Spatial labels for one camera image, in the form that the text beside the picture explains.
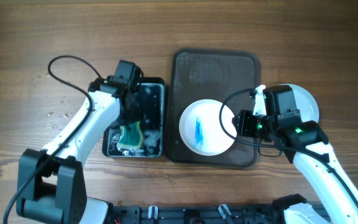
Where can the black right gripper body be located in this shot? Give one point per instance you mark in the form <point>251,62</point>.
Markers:
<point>245,122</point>

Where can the green yellow sponge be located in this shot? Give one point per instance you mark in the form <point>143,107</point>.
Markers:
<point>131,136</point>

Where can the black water basin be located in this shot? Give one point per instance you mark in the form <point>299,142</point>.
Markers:
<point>151,98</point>

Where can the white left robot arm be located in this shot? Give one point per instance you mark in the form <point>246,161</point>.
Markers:
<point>51,184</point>

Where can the brown serving tray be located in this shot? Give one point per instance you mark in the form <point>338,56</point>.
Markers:
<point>199,74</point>

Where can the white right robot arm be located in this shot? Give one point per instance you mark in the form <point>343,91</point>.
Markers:
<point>307,147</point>

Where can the white plate with blue stain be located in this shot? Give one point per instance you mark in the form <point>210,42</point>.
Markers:
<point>206,127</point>

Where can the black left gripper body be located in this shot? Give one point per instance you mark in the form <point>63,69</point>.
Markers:
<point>130,116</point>

